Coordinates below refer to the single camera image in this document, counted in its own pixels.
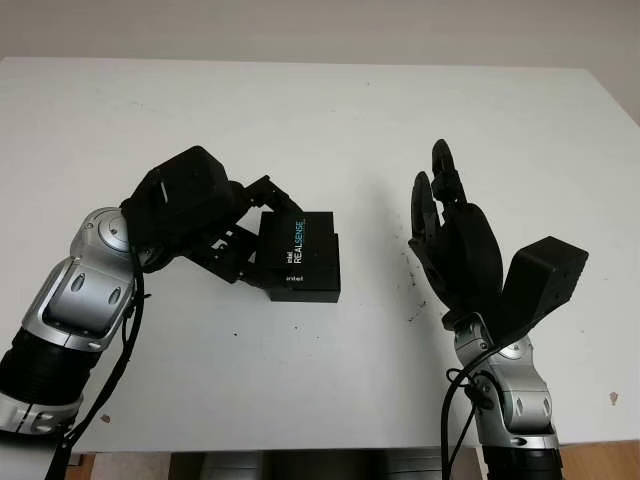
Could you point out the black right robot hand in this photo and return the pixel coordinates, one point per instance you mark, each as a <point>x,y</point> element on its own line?
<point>470,250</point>

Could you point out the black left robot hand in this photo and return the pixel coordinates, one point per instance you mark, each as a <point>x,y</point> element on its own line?
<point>235,250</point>

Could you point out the black RealSense box lid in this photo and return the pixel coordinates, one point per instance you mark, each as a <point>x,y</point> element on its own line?
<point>300,240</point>

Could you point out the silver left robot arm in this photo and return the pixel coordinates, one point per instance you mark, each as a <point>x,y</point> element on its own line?
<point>80,300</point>

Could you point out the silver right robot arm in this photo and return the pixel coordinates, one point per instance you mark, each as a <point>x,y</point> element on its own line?
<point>515,400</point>

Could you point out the dark grey robot torso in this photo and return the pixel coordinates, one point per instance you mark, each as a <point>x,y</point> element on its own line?
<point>320,460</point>

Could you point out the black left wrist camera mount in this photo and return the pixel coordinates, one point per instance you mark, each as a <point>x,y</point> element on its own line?
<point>185,190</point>

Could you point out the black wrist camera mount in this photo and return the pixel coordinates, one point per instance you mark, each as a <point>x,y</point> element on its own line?
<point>185,190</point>
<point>545,280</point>

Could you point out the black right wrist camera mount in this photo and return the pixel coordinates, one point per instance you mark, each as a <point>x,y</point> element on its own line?
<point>545,280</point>

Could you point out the black camera box base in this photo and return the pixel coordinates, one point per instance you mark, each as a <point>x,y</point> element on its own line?
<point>305,296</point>

